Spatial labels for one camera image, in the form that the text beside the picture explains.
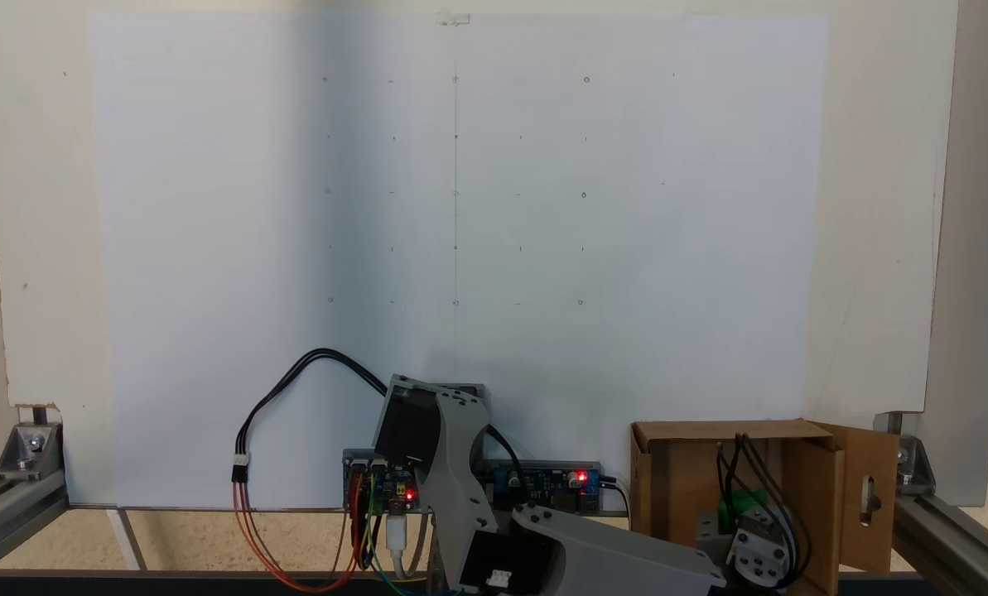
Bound long black servo cable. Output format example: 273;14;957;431
484;424;529;502

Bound aluminium frame rail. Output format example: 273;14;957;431
891;493;988;596
0;476;70;582

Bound white paper sheet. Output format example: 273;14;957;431
88;10;830;510

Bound black servo cable loop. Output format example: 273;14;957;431
714;432;802;580

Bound white usb cable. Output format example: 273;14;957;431
384;512;428;579

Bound white power wire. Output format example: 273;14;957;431
603;477;634;531

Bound motor driver circuit board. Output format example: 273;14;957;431
343;449;430;518

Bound dark frame rail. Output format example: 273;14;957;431
0;570;988;596

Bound black cable with white connector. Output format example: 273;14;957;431
230;348;391;485

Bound green jumper wire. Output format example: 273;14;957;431
368;472;428;595

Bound light grey pivoting gripper finger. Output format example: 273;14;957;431
726;506;793;588

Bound orange and red wires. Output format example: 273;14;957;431
230;478;364;594

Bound green die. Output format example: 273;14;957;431
716;487;769;532

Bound blue power circuit board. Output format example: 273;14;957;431
477;460;604;516

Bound open cardboard box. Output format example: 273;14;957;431
630;418;902;596

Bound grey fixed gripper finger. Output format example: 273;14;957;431
696;507;741;546

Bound metal corner bracket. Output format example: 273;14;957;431
0;421;65;483
873;411;935;499

